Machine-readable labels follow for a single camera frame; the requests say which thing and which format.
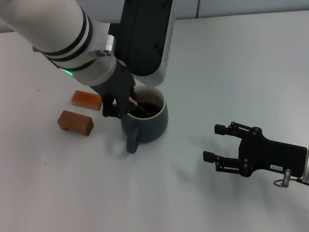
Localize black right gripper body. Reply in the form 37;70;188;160
238;134;309;179

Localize pink handled metal spoon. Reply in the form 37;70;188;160
129;96;152;116

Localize grey ceramic mug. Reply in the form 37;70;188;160
120;84;169;154

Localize dark coffee liquid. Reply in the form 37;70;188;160
131;101;163;119

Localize brown arched wooden block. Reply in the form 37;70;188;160
57;110;94;137

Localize glossy orange wooden block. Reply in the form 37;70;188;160
71;89;103;111

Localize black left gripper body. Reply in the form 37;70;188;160
89;60;136;105

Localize right gripper silver cable plug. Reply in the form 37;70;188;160
273;169;303;188

